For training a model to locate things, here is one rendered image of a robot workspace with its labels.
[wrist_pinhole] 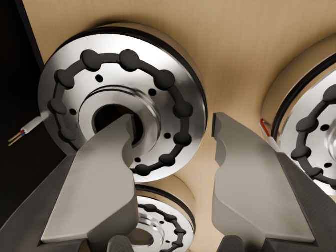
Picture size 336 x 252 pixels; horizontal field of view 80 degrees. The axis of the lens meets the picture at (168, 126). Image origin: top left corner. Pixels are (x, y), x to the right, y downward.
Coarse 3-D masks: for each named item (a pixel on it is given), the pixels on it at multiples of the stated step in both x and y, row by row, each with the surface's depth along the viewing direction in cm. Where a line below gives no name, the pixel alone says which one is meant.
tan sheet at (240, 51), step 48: (48, 0) 12; (96, 0) 12; (144, 0) 11; (192, 0) 11; (240, 0) 11; (288, 0) 11; (48, 48) 13; (192, 48) 13; (240, 48) 12; (288, 48) 12; (240, 96) 14; (192, 192) 19
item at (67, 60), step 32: (96, 32) 10; (128, 32) 10; (64, 64) 10; (96, 64) 11; (128, 64) 11; (160, 64) 10; (64, 96) 12; (160, 96) 11; (192, 96) 11; (64, 128) 13; (192, 128) 12; (160, 160) 14
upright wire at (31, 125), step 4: (40, 116) 13; (32, 120) 12; (36, 120) 12; (40, 120) 13; (28, 124) 12; (32, 124) 12; (36, 124) 12; (24, 128) 12; (28, 128) 12; (32, 128) 12; (20, 132) 11; (24, 132) 12; (16, 136) 11; (20, 136) 11; (8, 140) 11; (8, 144) 11
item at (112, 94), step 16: (96, 96) 11; (112, 96) 11; (128, 96) 11; (144, 96) 11; (80, 112) 11; (96, 112) 11; (144, 112) 11; (80, 128) 12; (96, 128) 12; (144, 128) 12; (160, 128) 12; (144, 144) 12
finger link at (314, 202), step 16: (288, 160) 8; (288, 176) 7; (304, 176) 7; (304, 192) 7; (320, 192) 7; (304, 208) 6; (320, 208) 6; (320, 224) 6; (272, 240) 6; (320, 240) 5
